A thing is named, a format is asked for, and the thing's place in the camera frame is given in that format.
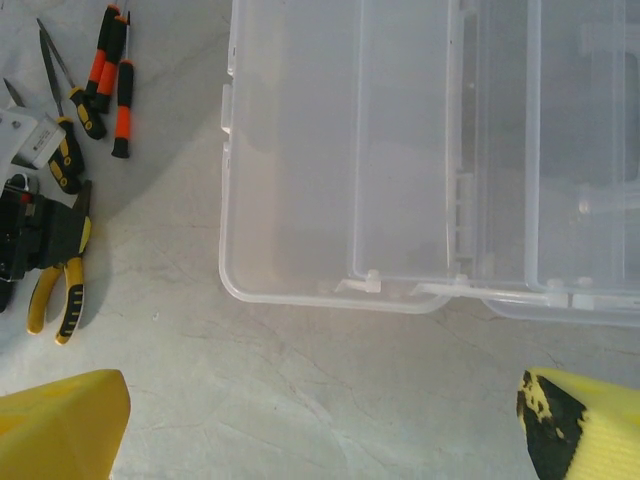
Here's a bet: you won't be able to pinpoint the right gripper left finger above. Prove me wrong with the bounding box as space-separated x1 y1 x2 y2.
0 368 132 480

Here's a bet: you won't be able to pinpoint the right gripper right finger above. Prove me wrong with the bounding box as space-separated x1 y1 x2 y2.
517 368 640 480

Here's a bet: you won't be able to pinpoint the yellow black pliers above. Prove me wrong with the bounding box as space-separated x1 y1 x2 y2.
27 179 95 346

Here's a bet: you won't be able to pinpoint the orange black screwdriver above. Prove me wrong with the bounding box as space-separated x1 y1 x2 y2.
83 0 123 115
110 24 136 160
92 8 132 116

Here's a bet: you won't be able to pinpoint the clear plastic tool box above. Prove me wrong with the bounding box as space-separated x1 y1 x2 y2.
218 0 640 329

